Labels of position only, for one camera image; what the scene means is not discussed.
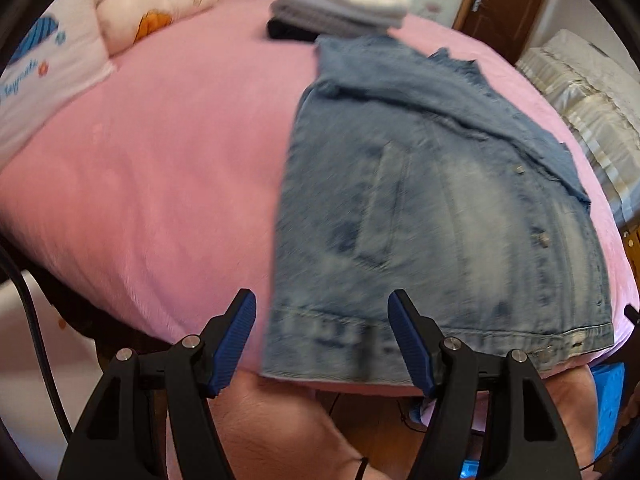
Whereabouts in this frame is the blue denim jacket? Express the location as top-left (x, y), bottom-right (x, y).
top-left (262, 34), bottom-right (616, 383)

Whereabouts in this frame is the blue plastic box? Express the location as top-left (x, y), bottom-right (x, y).
top-left (591, 362), bottom-right (627, 450)

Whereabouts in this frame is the white bedside cabinet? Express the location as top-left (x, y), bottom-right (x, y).
top-left (0, 270), bottom-right (97, 433)

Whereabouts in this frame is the thick black cable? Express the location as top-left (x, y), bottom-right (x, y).
top-left (0, 245), bottom-right (76, 442)

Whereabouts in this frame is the grey folded garment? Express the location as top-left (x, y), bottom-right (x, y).
top-left (270, 0), bottom-right (406, 39)

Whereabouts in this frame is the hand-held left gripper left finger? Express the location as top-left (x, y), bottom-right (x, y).
top-left (57, 288), bottom-right (257, 480)

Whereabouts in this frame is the person's leg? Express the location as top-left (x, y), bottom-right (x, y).
top-left (542, 362), bottom-right (600, 473)
top-left (167, 371), bottom-right (426, 480)

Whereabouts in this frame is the pink blanket bed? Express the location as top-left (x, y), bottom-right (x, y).
top-left (0, 0), bottom-right (640, 401)

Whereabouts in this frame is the person's right leg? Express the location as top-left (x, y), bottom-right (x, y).
top-left (542, 362), bottom-right (600, 473)

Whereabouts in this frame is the pink pillow with bag print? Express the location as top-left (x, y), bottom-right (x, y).
top-left (0, 0), bottom-right (114, 159)

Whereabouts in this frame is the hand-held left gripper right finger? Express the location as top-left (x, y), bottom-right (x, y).
top-left (387, 289), bottom-right (583, 480)

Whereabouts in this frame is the brown wooden door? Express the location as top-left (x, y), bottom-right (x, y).
top-left (452, 0), bottom-right (556, 64)

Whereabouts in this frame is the pink pillow with orange shell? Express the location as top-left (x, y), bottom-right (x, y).
top-left (95, 0), bottom-right (221, 56)

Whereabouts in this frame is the person's left leg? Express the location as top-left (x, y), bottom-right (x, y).
top-left (167, 371), bottom-right (426, 480)

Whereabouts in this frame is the wooden drawer cabinet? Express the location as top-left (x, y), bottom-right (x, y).
top-left (622, 225), bottom-right (640, 282)

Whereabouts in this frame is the black folded garment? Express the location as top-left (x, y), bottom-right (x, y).
top-left (266, 19), bottom-right (321, 41)

